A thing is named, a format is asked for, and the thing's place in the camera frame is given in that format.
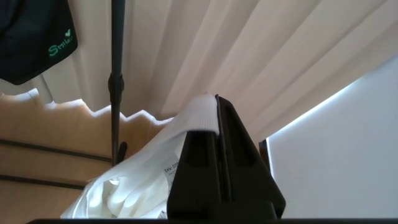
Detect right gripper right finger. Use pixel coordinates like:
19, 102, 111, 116
216, 95, 286, 219

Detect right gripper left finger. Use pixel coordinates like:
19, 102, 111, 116
167, 130, 222, 219

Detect white garment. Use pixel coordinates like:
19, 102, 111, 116
60, 93, 220, 218

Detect black shorts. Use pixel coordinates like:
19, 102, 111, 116
0, 0, 78, 86

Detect black clothes rack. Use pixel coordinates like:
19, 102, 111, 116
0, 0, 128, 190

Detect beige curtain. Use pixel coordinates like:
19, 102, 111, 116
0, 0, 398, 144

